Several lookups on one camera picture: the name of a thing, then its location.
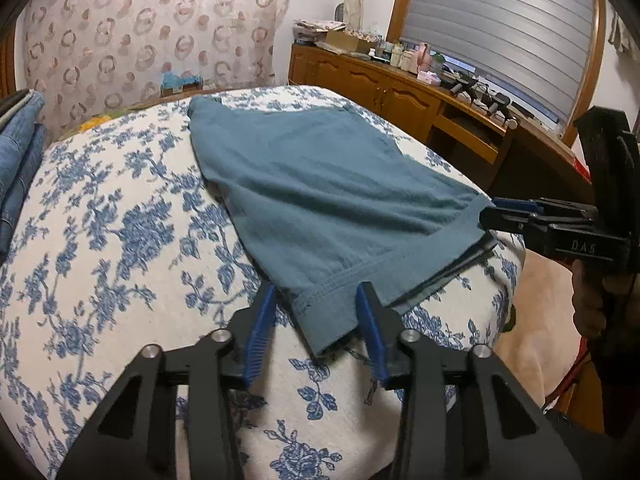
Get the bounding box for pink circle patterned curtain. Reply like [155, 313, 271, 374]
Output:
[24, 0, 290, 138]

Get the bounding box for cardboard box on cabinet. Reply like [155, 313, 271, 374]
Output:
[326, 29, 380, 54]

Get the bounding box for dark grey folded garment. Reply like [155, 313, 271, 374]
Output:
[0, 89, 34, 130]

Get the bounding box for stack of papers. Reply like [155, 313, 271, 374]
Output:
[292, 20, 346, 44]

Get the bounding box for person's right hand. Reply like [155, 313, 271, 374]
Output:
[572, 260, 639, 339]

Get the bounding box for pink bottle on cabinet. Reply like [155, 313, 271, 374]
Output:
[416, 42, 432, 74]

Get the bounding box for blue denim jeans stack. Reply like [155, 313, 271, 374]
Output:
[1, 90, 47, 262]

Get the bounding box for blue floral bed cover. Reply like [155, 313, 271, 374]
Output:
[0, 84, 526, 480]

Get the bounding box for teal pants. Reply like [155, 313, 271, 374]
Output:
[188, 96, 496, 356]

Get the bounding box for grey window roller blind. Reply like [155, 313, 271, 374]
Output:
[401, 0, 593, 122]

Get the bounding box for wooden sideboard cabinet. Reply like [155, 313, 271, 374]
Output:
[288, 44, 593, 204]

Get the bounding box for yellow flower bedsheet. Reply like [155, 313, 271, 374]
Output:
[61, 110, 128, 140]

